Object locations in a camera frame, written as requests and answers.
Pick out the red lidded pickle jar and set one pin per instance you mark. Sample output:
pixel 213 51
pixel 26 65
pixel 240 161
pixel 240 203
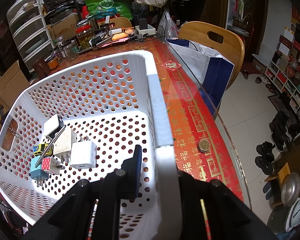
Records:
pixel 85 38

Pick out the white shoe rack shelf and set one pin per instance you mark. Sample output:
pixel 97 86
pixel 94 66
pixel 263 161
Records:
pixel 282 78

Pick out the dark brown jar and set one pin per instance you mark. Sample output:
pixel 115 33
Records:
pixel 40 67

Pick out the small orange jar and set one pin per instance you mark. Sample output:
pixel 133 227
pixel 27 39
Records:
pixel 52 63

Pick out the potted plant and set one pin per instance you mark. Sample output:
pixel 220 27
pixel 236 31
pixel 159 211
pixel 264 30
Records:
pixel 243 6

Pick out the white charger with black face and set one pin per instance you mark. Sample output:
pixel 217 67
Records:
pixel 51 126

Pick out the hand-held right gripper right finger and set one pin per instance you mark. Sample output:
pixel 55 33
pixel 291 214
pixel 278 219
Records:
pixel 193 205

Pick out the blue slippers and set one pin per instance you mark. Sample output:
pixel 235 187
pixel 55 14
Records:
pixel 268 190

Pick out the metal basin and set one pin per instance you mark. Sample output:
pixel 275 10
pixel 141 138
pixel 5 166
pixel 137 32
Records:
pixel 290 188

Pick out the white oblong device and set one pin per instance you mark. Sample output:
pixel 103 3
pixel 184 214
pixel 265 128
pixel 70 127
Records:
pixel 115 31

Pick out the black boots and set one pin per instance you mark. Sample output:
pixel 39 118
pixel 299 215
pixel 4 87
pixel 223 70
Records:
pixel 278 130

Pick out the white cube charger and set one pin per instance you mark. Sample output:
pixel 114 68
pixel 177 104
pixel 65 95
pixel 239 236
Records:
pixel 82 155

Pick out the white and blue shopping bag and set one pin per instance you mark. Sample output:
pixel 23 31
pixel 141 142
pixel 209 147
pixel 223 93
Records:
pixel 190 57

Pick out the black power adapter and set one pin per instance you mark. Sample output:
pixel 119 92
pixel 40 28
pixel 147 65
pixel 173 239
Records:
pixel 143 23

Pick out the glass jar with metal lid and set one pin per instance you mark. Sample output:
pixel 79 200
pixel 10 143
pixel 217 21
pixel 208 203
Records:
pixel 60 42

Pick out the small purple label jar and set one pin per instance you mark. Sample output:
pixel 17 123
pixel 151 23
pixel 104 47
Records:
pixel 57 56

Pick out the printed cardboard box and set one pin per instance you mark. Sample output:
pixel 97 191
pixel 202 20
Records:
pixel 65 26

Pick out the beige plug adapter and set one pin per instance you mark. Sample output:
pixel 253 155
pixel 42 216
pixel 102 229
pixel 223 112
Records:
pixel 65 142

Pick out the red printed tablecloth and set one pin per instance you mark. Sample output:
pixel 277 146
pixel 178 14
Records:
pixel 195 110

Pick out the orange yellow packet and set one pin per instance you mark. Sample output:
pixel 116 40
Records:
pixel 119 37

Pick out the yellow toy car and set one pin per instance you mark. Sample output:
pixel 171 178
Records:
pixel 43 147

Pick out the black sandals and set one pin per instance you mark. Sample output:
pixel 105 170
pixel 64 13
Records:
pixel 264 157

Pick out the blue plug adapter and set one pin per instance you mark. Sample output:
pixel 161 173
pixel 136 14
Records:
pixel 37 173

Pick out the green shopping bag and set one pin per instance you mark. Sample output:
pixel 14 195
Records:
pixel 107 3

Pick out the light slippers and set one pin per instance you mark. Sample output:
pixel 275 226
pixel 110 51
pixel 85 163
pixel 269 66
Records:
pixel 262 80

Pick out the small wooden stool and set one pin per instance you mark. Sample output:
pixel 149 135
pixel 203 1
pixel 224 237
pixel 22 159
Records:
pixel 282 173

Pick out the brown shoe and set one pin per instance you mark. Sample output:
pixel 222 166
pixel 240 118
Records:
pixel 245 74

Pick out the clear plastic drawer unit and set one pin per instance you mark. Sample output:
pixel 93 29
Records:
pixel 30 27

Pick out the white power strip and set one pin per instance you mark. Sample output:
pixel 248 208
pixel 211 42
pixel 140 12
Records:
pixel 148 30

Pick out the clear plastic bag red print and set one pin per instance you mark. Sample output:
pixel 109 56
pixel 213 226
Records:
pixel 168 26

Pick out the metal binder clip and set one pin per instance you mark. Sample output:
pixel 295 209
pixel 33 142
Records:
pixel 13 130

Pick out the pink dotted plug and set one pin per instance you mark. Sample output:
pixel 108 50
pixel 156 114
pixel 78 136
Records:
pixel 48 163

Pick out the stack of gift boxes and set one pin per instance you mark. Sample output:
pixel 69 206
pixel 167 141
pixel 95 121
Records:
pixel 298 45

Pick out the red diamond paper sticker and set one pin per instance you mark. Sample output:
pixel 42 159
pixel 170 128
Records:
pixel 172 65

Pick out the brown cardboard box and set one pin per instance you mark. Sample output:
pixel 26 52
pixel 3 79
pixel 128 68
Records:
pixel 11 82

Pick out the white round lid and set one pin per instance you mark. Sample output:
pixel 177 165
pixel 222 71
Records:
pixel 296 213

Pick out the dark round pan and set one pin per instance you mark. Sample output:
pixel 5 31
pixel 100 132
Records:
pixel 277 220

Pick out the thin metal rod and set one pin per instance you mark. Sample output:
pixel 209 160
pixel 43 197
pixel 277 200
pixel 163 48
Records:
pixel 50 145

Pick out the empty glass jar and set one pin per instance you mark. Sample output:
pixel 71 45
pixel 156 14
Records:
pixel 69 52

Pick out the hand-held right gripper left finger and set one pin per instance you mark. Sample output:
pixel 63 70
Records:
pixel 138 172

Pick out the white perforated plastic basket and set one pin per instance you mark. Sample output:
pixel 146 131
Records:
pixel 152 97

